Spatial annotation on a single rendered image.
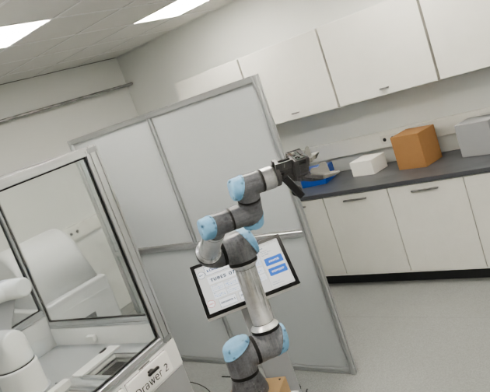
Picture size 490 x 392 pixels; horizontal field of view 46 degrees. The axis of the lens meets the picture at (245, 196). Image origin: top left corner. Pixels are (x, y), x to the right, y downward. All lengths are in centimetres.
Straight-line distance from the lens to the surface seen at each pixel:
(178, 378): 305
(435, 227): 473
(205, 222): 182
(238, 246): 220
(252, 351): 231
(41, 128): 644
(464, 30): 462
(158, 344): 294
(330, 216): 509
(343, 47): 499
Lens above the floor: 204
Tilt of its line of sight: 11 degrees down
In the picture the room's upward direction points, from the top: 19 degrees counter-clockwise
